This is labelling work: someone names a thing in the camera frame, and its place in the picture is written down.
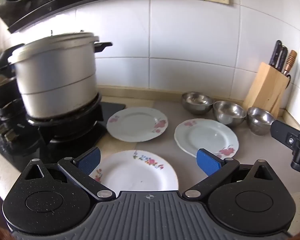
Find black handled knife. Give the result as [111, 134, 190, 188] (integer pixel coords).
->
[276, 46, 288, 72]
[268, 40, 283, 68]

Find silver pressure cooker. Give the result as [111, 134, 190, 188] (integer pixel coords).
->
[0, 30, 113, 119]

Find white floral plate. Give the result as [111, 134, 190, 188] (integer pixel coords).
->
[106, 107, 169, 142]
[89, 150, 179, 192]
[174, 118, 239, 158]

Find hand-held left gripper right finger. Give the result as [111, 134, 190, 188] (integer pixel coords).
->
[182, 149, 274, 201]

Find black cooking pot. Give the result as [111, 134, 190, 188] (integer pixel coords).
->
[0, 76, 22, 106]

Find wooden handled knife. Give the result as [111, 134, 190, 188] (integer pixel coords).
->
[282, 50, 297, 76]

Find wooden knife block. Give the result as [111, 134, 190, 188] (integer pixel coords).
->
[242, 62, 290, 117]

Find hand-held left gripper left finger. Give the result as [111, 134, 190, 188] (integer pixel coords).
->
[24, 147, 117, 202]

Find black gas stove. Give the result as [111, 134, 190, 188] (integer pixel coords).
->
[0, 94, 127, 166]

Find stainless steel bowl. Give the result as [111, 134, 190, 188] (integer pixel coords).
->
[247, 107, 276, 136]
[212, 101, 247, 127]
[182, 91, 214, 116]

